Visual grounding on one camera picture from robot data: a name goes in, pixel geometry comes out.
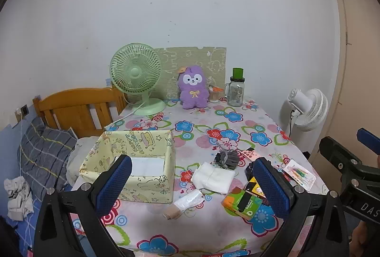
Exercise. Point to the yellow and black packet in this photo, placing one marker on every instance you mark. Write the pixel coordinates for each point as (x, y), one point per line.
(252, 185)

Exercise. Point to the small cup of cotton swabs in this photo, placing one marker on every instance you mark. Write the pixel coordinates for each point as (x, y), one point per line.
(214, 95)

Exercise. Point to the white bedding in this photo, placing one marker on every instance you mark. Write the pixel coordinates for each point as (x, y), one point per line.
(77, 156)

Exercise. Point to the floral tablecloth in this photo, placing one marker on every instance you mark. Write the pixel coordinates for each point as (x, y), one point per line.
(207, 233)

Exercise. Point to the glass mug with green lid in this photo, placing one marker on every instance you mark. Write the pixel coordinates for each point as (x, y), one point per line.
(236, 93)

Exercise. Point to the white crumpled cloth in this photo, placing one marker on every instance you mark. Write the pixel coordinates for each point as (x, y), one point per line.
(17, 197)

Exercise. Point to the white standing fan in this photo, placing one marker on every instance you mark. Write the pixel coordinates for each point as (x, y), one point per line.
(311, 110)

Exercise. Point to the purple plush toy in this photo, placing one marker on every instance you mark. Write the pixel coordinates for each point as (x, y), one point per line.
(194, 93)

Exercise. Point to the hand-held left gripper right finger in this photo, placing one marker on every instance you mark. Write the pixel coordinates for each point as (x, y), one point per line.
(273, 188)

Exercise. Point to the grey plaid pillow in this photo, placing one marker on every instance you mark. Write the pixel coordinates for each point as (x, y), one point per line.
(41, 153)

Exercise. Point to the beige door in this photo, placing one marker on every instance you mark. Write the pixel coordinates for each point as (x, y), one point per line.
(362, 67)

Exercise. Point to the wall socket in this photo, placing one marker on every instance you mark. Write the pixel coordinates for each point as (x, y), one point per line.
(25, 110)

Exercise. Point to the wooden bed headboard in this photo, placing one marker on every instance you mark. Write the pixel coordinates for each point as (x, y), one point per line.
(74, 99)

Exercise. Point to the white towel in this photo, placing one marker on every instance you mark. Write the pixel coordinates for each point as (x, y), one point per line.
(212, 178)

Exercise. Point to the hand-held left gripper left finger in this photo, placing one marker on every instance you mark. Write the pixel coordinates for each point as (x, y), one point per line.
(114, 182)

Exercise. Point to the white plastic packet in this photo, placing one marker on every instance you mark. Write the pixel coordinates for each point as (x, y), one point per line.
(188, 200)

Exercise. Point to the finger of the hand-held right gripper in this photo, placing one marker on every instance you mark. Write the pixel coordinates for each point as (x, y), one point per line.
(335, 150)
(368, 141)

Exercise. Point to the orange green tissue pack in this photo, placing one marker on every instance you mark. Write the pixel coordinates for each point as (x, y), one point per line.
(237, 200)

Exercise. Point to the yellow cartoon storage box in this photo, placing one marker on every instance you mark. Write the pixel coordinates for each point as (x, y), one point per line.
(142, 141)

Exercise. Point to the beige sock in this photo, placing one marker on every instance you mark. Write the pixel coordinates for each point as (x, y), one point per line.
(171, 212)

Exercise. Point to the dark grey glove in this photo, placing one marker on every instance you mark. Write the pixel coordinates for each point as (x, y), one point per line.
(228, 159)

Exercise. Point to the white rainbow print card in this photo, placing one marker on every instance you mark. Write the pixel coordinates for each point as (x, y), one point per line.
(298, 172)

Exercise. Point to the green desk fan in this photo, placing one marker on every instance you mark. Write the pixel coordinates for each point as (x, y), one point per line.
(135, 71)

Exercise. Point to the person's right hand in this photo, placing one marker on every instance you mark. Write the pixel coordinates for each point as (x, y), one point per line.
(359, 237)

